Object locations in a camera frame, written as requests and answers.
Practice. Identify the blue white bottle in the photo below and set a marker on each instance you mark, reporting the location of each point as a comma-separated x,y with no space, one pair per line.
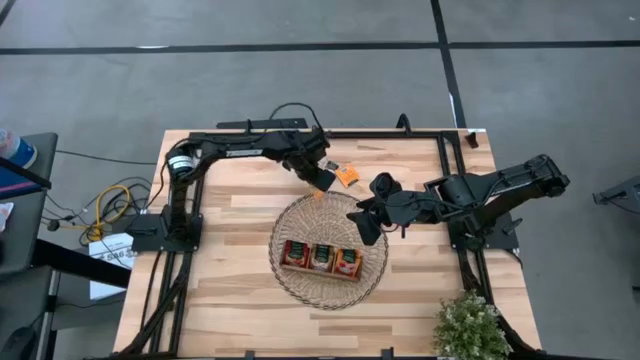
17,150

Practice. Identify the round woven straw placemat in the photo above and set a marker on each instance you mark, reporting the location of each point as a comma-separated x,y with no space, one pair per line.
320,220

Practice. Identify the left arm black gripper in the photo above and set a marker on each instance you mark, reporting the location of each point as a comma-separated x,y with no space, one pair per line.
307,162

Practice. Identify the black desk beam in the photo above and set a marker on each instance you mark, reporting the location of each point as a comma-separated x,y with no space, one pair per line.
80,262

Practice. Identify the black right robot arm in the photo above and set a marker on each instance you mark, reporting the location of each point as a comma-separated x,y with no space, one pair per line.
515,180

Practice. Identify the black flat bar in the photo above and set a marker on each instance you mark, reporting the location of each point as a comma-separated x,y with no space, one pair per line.
265,123

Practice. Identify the black edge clamp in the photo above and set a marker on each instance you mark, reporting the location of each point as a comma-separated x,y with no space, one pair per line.
248,354
386,353

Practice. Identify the red strawberry tea packet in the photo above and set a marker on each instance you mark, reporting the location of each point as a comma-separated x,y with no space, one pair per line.
296,252

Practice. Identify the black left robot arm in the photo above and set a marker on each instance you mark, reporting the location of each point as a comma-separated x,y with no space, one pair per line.
240,145

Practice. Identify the black power plug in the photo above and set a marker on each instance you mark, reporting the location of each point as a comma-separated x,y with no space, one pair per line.
53,225

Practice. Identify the black rod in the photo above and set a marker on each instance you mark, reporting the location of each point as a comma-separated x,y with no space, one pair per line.
30,175

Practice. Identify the green potted plant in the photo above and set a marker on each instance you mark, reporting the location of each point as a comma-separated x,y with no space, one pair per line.
470,330

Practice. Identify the white paper sheet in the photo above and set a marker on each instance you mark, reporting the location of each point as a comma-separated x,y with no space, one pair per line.
5,215

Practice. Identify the white printed box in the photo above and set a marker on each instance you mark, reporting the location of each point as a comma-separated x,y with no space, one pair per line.
115,245

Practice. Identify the black aluminium table frame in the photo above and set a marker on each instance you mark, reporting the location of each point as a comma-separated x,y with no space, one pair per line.
400,135

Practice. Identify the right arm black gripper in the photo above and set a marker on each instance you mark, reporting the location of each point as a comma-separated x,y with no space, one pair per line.
410,207

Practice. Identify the black hook clamp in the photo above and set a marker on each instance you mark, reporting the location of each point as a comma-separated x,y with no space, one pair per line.
248,126
404,124

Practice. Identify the small black bracket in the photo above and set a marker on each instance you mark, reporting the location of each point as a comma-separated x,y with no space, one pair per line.
471,140

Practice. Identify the wooden three-compartment tea box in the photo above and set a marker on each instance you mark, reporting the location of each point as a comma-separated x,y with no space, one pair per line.
320,274

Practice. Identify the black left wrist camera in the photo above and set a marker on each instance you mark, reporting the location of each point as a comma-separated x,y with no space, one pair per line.
314,139

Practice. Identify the gray side desk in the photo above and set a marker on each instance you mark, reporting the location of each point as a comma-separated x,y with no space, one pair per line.
25,300
27,220

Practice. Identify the blue box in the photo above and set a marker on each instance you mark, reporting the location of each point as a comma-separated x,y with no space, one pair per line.
12,185

